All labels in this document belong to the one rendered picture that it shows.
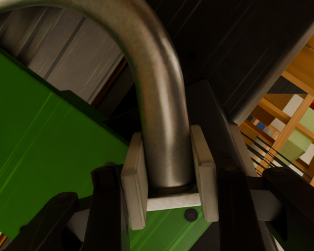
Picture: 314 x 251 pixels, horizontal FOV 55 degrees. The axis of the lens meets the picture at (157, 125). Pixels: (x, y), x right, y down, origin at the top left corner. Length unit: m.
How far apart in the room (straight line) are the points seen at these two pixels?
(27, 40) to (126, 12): 0.09
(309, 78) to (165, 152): 0.83
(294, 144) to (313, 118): 0.48
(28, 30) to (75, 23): 0.35
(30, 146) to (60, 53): 0.39
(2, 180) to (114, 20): 0.14
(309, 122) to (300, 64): 2.75
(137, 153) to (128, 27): 0.07
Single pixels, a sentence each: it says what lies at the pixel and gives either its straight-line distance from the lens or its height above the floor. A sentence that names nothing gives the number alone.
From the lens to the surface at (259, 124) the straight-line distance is 8.64.
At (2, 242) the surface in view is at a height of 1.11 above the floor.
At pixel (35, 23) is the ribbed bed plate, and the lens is 0.25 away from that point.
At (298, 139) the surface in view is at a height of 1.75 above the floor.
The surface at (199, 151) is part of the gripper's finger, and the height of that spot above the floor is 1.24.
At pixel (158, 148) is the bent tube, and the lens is 0.18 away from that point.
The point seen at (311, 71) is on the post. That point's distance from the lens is 0.99.
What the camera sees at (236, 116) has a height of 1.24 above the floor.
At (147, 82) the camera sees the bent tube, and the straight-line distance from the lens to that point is 0.17.
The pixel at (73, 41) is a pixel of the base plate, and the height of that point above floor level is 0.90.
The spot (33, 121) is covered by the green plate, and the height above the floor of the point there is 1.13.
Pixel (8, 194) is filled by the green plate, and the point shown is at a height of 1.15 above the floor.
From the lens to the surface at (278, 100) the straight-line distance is 3.75.
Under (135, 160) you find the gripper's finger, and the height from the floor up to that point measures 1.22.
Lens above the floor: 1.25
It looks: 13 degrees down
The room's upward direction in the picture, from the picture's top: 129 degrees clockwise
